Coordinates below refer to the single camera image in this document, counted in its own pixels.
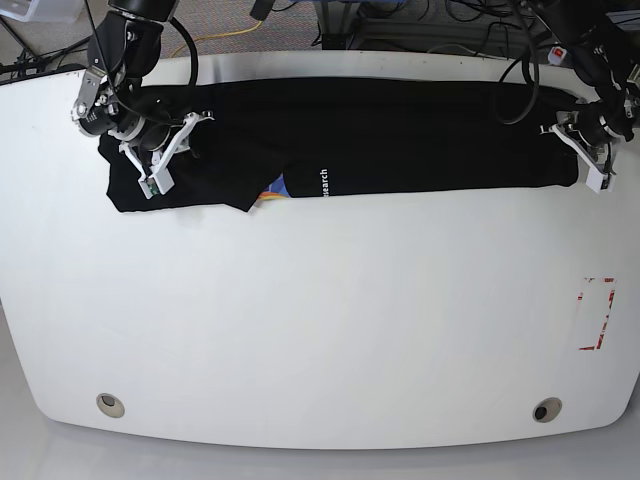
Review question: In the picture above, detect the right table cable grommet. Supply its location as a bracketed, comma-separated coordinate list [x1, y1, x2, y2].
[532, 397, 563, 423]

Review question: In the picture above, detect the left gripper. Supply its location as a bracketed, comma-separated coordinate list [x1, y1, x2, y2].
[540, 97, 639, 173]

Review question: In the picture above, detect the yellow cable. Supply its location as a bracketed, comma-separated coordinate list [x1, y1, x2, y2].
[169, 15, 261, 59]

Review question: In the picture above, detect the white power strip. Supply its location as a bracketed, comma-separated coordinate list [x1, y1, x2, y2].
[547, 45, 570, 66]

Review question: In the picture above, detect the table cable grommet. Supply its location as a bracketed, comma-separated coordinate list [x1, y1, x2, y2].
[96, 393, 125, 419]
[532, 397, 563, 423]

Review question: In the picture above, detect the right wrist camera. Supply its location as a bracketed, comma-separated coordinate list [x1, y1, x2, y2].
[138, 170, 175, 199]

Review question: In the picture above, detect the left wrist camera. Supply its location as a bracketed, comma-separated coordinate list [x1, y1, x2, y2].
[585, 168, 616, 193]

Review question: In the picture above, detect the red tape rectangle marking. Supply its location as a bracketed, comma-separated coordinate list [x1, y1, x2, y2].
[573, 277, 616, 351]

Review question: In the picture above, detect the black T-shirt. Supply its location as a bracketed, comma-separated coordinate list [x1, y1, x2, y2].
[98, 78, 579, 212]

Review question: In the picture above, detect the black tripod stand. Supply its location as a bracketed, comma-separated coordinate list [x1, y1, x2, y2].
[1, 9, 92, 84]

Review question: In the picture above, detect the left table cable grommet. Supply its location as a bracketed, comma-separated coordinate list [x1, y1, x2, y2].
[96, 393, 125, 419]

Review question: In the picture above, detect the clear plastic storage box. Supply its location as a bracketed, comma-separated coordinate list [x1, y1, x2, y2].
[0, 0, 84, 23]

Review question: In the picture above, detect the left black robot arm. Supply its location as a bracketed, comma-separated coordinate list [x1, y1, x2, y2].
[493, 1, 639, 181]

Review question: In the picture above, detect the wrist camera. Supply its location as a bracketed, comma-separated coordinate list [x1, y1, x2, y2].
[585, 168, 616, 193]
[138, 170, 175, 199]

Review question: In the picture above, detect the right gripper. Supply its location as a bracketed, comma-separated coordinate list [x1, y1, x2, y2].
[71, 67, 215, 183]

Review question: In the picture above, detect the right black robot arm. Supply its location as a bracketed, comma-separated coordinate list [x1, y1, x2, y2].
[71, 1, 213, 198]

